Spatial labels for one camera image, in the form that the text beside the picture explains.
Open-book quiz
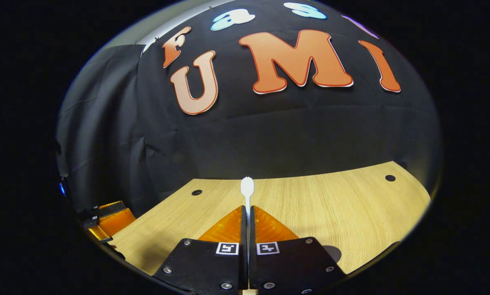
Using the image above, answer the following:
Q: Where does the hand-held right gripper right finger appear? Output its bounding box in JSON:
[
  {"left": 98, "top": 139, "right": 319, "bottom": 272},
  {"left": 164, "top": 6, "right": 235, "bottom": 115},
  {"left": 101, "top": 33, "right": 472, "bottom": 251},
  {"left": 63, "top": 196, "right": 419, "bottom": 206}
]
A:
[{"left": 249, "top": 205, "right": 348, "bottom": 295}]

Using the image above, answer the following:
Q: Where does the white toothbrush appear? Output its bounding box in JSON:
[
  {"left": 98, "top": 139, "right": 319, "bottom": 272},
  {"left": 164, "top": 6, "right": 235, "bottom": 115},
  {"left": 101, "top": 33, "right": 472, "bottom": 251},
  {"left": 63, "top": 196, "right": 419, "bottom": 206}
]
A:
[{"left": 240, "top": 177, "right": 255, "bottom": 246}]

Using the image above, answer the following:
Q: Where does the black backdrop cloth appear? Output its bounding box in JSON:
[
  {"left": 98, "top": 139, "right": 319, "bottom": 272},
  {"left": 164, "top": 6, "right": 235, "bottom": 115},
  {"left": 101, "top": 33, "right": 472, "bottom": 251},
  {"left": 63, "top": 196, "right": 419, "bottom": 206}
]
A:
[{"left": 56, "top": 0, "right": 442, "bottom": 218}]

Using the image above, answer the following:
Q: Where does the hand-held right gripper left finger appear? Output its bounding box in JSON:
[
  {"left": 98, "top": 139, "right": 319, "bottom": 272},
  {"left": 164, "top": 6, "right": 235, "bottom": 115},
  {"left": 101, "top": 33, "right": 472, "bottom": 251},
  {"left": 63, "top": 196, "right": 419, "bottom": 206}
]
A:
[{"left": 153, "top": 205, "right": 248, "bottom": 295}]

